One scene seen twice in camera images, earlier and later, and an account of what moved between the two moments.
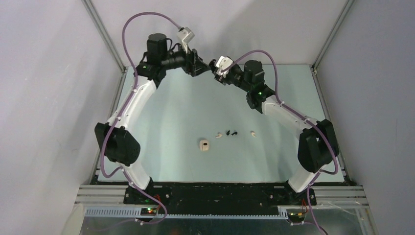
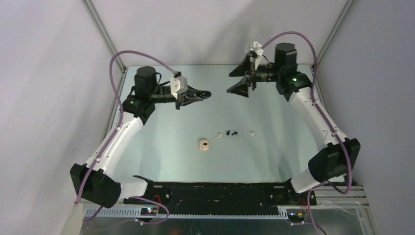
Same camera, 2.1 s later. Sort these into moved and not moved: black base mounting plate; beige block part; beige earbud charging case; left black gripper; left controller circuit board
Moved: left black gripper; beige block part
Not moved: black base mounting plate; left controller circuit board; beige earbud charging case
